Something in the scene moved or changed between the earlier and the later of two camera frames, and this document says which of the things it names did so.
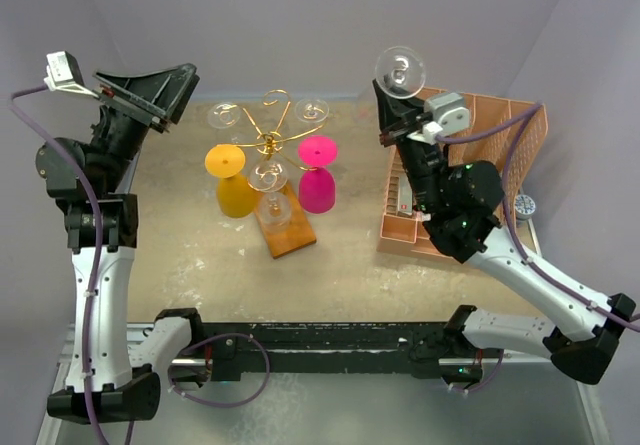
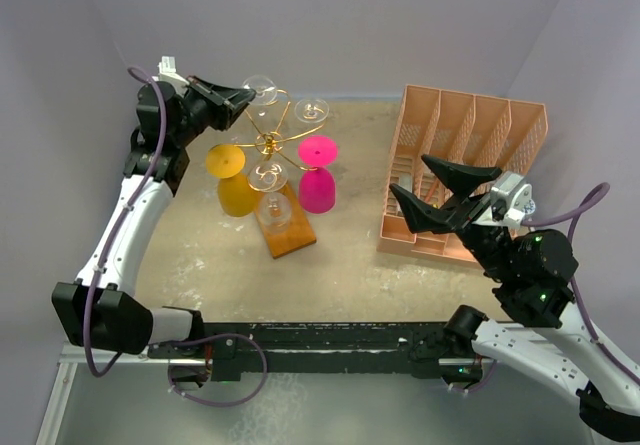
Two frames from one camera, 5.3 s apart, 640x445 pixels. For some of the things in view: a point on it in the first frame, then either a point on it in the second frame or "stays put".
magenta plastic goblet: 317,187 stays put
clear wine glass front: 269,177 stays put
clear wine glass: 312,110 stays put
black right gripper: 398,114 -> 459,210
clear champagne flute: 400,72 -> 265,89
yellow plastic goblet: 233,194 stays put
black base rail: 424,351 stays put
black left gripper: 172,87 -> 226,103
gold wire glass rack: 272,143 stays put
